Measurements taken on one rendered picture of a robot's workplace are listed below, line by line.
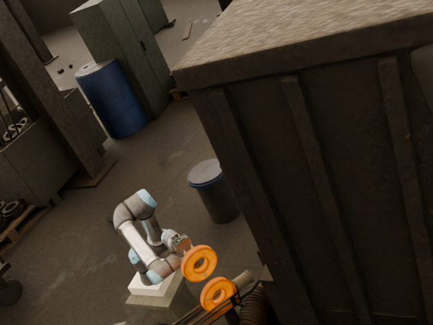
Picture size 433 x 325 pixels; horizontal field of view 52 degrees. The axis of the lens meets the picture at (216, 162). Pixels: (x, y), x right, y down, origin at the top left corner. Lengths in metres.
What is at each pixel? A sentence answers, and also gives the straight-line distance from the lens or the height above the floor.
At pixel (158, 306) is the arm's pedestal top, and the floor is 0.30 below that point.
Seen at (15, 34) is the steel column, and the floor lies 1.64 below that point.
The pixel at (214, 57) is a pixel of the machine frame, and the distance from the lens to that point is 1.14.
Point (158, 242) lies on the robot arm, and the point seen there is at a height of 0.59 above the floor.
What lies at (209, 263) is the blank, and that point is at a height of 0.88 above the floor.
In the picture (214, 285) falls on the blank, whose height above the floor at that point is 0.77.
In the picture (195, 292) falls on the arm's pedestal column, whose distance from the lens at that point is 3.03.
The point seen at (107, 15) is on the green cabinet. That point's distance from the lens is 5.27.
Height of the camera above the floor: 2.11
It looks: 30 degrees down
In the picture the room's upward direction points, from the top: 25 degrees counter-clockwise
